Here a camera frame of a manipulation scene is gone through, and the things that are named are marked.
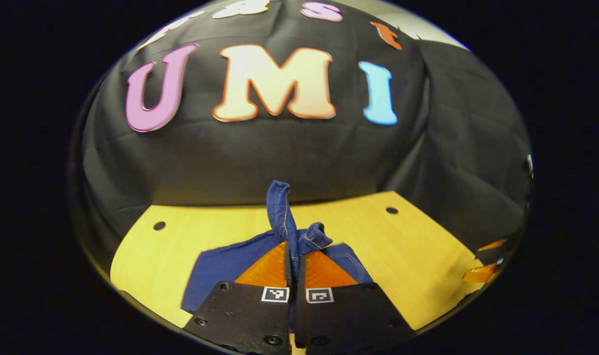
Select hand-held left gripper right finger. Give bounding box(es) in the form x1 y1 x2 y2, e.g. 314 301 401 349
295 249 417 355

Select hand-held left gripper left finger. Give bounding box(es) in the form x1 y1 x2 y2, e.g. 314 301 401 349
183 242 293 355

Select blue denim jeans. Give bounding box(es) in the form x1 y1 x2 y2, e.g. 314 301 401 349
181 180 375 314

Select black backdrop cloth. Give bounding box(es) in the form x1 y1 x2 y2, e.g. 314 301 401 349
70 0 534 277

